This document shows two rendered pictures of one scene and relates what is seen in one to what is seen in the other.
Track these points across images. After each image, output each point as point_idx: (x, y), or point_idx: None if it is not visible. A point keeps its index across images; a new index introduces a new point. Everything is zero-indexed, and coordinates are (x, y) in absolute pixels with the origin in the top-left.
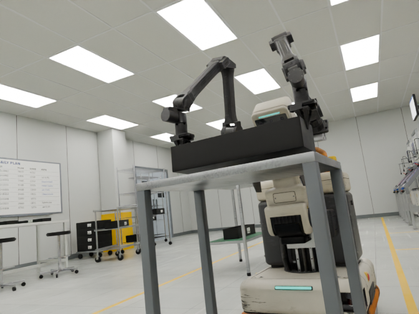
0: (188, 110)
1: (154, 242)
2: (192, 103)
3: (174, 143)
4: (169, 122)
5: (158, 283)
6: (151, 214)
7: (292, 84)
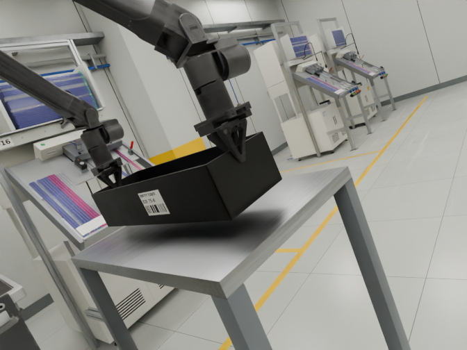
0: (180, 67)
1: (356, 260)
2: (156, 50)
3: (246, 124)
4: (236, 76)
5: (374, 311)
6: (342, 220)
7: (117, 137)
